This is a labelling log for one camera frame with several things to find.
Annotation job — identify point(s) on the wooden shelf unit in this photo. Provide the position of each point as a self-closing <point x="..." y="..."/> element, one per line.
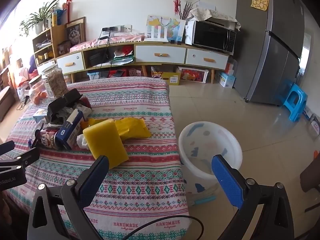
<point x="58" y="37"/>

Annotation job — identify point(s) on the wooden tv cabinet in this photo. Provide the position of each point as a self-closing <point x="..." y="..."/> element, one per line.
<point x="125" y="48"/>

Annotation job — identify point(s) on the pink cloth runner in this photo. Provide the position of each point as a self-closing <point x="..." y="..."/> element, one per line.
<point x="112" y="41"/>

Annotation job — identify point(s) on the patterned tablecloth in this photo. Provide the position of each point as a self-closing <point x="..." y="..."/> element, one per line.
<point x="140" y="180"/>

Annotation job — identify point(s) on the clear plastic snack jar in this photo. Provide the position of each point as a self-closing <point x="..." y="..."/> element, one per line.
<point x="56" y="81"/>

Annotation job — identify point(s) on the small blue white box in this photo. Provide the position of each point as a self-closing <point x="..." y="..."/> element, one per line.
<point x="40" y="115"/>

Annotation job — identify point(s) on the yellow plastic bag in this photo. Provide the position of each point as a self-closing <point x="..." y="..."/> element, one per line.
<point x="135" y="128"/>

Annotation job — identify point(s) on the red tin can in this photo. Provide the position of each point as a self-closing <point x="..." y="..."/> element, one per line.
<point x="50" y="138"/>

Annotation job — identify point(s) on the yellow sponge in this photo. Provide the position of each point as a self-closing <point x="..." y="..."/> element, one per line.
<point x="105" y="142"/>

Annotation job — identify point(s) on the white plastic bucket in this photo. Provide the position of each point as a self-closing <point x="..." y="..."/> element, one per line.
<point x="186" y="142"/>

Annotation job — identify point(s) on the potted green plant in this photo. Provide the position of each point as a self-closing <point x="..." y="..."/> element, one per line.
<point x="41" y="15"/>

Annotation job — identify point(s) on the blue white carton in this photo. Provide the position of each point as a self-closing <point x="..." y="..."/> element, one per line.
<point x="68" y="130"/>

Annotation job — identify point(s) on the floral cloth cover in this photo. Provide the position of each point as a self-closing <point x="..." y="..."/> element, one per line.
<point x="207" y="13"/>

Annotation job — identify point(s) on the wall power strip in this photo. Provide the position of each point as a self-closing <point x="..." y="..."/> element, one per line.
<point x="117" y="28"/>

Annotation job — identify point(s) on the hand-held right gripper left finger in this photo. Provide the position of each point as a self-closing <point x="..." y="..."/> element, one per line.
<point x="95" y="180"/>

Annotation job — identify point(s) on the black cardboard box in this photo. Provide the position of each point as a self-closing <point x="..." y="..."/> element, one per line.
<point x="60" y="103"/>

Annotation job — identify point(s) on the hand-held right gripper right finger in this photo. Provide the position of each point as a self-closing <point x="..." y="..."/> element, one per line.
<point x="226" y="180"/>

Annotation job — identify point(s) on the wide white cabinet drawer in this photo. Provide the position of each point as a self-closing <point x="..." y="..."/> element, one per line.
<point x="160" y="55"/>

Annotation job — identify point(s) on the black set-top device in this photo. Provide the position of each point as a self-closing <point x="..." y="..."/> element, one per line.
<point x="98" y="59"/>

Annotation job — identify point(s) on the black microwave oven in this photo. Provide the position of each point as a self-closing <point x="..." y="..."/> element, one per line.
<point x="212" y="37"/>

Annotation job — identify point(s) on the red and green bags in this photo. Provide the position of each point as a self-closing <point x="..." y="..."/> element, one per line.
<point x="123" y="56"/>

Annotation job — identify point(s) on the map poster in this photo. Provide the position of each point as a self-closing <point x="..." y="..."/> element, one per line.
<point x="175" y="27"/>

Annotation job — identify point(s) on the glass jar with wooden lid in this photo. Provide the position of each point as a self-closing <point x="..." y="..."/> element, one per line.
<point x="37" y="87"/>

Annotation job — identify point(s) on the white bin with red print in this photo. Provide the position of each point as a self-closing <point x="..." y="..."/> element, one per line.
<point x="193" y="75"/>

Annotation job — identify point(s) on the blue white cardboard box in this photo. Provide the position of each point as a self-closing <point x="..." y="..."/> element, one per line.
<point x="226" y="79"/>

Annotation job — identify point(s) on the yellow paper note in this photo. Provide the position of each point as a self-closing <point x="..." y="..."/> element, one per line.
<point x="259" y="2"/>

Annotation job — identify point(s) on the purple cloth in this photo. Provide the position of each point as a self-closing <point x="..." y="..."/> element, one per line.
<point x="32" y="63"/>

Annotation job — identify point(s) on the small white cabinet drawer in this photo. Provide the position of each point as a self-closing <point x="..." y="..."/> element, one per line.
<point x="71" y="63"/>

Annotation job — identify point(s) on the yellow cardboard box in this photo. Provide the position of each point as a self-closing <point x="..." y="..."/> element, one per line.
<point x="171" y="77"/>

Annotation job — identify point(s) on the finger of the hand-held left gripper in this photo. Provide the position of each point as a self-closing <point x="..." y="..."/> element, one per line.
<point x="28" y="156"/>
<point x="7" y="147"/>

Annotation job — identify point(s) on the tissue paper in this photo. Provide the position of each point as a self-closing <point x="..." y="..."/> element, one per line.
<point x="65" y="113"/>

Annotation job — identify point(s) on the dry branches bundle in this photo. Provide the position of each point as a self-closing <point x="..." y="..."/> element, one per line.
<point x="187" y="10"/>

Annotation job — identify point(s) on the framed picture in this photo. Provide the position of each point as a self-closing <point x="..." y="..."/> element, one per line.
<point x="75" y="33"/>

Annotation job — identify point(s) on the blue plastic stool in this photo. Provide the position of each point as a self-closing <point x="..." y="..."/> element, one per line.
<point x="296" y="97"/>

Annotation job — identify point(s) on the white router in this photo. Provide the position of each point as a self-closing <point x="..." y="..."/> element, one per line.
<point x="157" y="36"/>

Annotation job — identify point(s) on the white plastic bag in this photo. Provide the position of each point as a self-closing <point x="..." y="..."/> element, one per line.
<point x="81" y="141"/>

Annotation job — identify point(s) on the grey refrigerator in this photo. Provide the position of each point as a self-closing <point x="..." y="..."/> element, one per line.
<point x="265" y="55"/>

